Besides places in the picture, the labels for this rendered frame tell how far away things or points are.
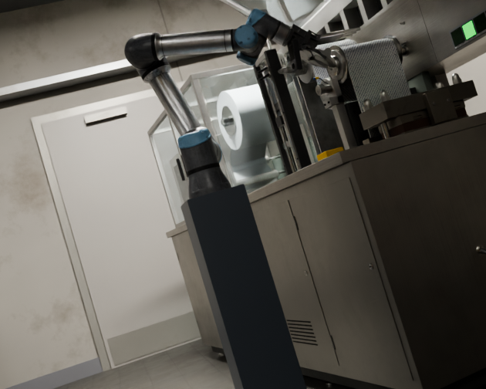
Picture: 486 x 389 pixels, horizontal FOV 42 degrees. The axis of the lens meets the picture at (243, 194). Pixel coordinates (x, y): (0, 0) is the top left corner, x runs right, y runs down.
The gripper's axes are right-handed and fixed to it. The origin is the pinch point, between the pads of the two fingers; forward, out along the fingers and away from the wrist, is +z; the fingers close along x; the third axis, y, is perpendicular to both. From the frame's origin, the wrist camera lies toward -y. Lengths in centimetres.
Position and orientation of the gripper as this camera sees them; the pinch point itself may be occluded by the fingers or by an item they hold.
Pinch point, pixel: (329, 66)
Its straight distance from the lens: 243.3
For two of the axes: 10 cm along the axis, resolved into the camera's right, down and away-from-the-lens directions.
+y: 3.5, -8.9, 2.8
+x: -3.3, 1.6, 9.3
